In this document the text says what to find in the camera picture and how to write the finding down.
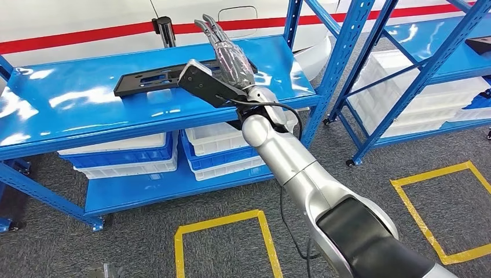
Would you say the black stanchion post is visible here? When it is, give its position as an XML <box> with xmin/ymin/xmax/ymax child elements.
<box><xmin>151</xmin><ymin>16</ymin><xmax>177</xmax><ymax>49</ymax></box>

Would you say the white plastic storage bin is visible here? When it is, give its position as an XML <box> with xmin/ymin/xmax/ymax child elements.
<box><xmin>192</xmin><ymin>155</ymin><xmax>269</xmax><ymax>182</ymax></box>
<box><xmin>57</xmin><ymin>132</ymin><xmax>167</xmax><ymax>156</ymax></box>
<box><xmin>446</xmin><ymin>107</ymin><xmax>491</xmax><ymax>123</ymax></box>
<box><xmin>75</xmin><ymin>151</ymin><xmax>179</xmax><ymax>180</ymax></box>
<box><xmin>353</xmin><ymin>50</ymin><xmax>491</xmax><ymax>112</ymax></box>
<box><xmin>347</xmin><ymin>92</ymin><xmax>461</xmax><ymax>139</ymax></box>
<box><xmin>185</xmin><ymin>111</ymin><xmax>300</xmax><ymax>156</ymax></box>

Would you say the yellow floor tape square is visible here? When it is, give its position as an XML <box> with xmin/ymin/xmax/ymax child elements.
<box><xmin>174</xmin><ymin>210</ymin><xmax>284</xmax><ymax>278</ymax></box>
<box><xmin>390</xmin><ymin>161</ymin><xmax>491</xmax><ymax>265</ymax></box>

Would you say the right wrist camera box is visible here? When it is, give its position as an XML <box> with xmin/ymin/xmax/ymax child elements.
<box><xmin>177</xmin><ymin>59</ymin><xmax>248</xmax><ymax>108</ymax></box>

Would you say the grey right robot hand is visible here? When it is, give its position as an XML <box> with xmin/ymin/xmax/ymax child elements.
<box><xmin>193</xmin><ymin>14</ymin><xmax>257</xmax><ymax>92</ymax></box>

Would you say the white car with red stripe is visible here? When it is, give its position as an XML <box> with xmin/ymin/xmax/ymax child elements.
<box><xmin>0</xmin><ymin>0</ymin><xmax>478</xmax><ymax>83</ymax></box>

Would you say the black plastic plate frame part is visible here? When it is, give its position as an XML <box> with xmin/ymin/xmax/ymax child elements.
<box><xmin>113</xmin><ymin>59</ymin><xmax>258</xmax><ymax>97</ymax></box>

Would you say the blue metal shelf rack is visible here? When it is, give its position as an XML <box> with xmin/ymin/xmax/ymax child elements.
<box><xmin>324</xmin><ymin>0</ymin><xmax>491</xmax><ymax>167</ymax></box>
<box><xmin>0</xmin><ymin>0</ymin><xmax>377</xmax><ymax>233</ymax></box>

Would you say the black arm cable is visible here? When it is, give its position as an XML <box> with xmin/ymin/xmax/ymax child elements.
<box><xmin>229</xmin><ymin>98</ymin><xmax>321</xmax><ymax>278</ymax></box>

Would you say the blue plastic storage bin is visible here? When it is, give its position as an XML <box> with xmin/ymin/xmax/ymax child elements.
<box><xmin>470</xmin><ymin>89</ymin><xmax>491</xmax><ymax>111</ymax></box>
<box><xmin>59</xmin><ymin>132</ymin><xmax>179</xmax><ymax>170</ymax></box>
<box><xmin>180</xmin><ymin>130</ymin><xmax>262</xmax><ymax>171</ymax></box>

